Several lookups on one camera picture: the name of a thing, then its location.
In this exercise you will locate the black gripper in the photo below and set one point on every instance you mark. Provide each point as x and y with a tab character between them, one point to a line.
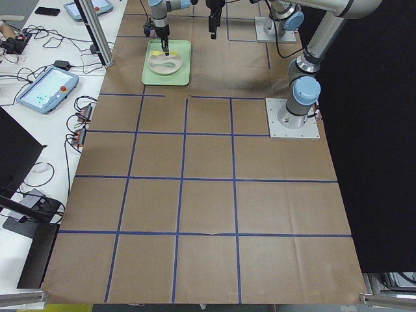
161	33
213	8

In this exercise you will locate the yellow plastic fork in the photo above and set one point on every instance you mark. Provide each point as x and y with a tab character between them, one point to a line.
157	53

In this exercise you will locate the white round plate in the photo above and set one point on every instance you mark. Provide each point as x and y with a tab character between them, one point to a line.
163	70

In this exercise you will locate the grey-green plastic spoon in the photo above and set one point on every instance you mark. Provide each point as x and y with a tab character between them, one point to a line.
164	64

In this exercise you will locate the light green tray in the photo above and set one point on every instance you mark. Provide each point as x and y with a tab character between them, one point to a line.
179	78

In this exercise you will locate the black power adapter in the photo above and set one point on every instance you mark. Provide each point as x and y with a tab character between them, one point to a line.
62	64

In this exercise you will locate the black smartphone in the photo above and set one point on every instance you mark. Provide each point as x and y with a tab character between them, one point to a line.
47	11

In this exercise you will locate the blue teach pendant near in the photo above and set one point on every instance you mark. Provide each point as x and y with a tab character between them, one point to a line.
49	90

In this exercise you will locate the black monitor stand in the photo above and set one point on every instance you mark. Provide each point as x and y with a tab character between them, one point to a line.
19	153

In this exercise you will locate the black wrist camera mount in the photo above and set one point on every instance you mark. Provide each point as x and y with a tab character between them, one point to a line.
148	27

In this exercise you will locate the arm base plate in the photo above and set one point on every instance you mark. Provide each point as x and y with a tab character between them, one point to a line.
264	27
312	123

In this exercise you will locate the aluminium frame post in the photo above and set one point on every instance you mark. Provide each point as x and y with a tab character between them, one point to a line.
93	26

